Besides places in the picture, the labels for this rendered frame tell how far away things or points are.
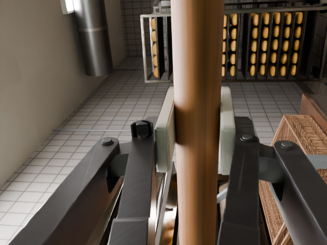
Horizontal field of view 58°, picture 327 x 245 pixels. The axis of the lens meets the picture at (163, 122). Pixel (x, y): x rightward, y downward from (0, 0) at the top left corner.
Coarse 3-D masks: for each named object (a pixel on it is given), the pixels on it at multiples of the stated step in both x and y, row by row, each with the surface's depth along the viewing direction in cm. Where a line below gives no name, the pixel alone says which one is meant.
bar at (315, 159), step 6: (312, 156) 115; (318, 156) 114; (324, 156) 114; (312, 162) 113; (318, 162) 112; (324, 162) 112; (318, 168) 114; (324, 168) 113; (222, 192) 127; (222, 198) 127
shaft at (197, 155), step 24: (192, 0) 15; (216, 0) 15; (192, 24) 16; (216, 24) 16; (192, 48) 16; (216, 48) 17; (192, 72) 17; (216, 72) 17; (192, 96) 18; (216, 96) 18; (192, 120) 18; (216, 120) 19; (192, 144) 19; (216, 144) 20; (192, 168) 20; (216, 168) 21; (192, 192) 21; (216, 192) 22; (192, 216) 22; (192, 240) 23
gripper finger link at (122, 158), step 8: (152, 120) 19; (120, 144) 16; (128, 144) 16; (120, 152) 16; (128, 152) 16; (112, 160) 16; (120, 160) 16; (112, 168) 16; (120, 168) 16; (112, 176) 16; (120, 176) 16
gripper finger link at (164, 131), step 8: (168, 88) 22; (168, 96) 20; (168, 104) 19; (160, 112) 18; (168, 112) 18; (160, 120) 17; (168, 120) 17; (160, 128) 16; (168, 128) 17; (160, 136) 16; (168, 136) 17; (160, 144) 17; (168, 144) 17; (160, 152) 17; (168, 152) 17; (160, 160) 17; (168, 160) 17; (160, 168) 17; (168, 168) 17
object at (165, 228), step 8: (168, 176) 182; (176, 176) 198; (168, 184) 175; (176, 184) 194; (168, 192) 169; (176, 192) 190; (168, 200) 167; (176, 200) 187; (168, 208) 164; (176, 208) 184; (160, 216) 153; (168, 216) 161; (160, 224) 148; (168, 224) 159; (160, 232) 143; (168, 232) 156; (160, 240) 139; (168, 240) 154
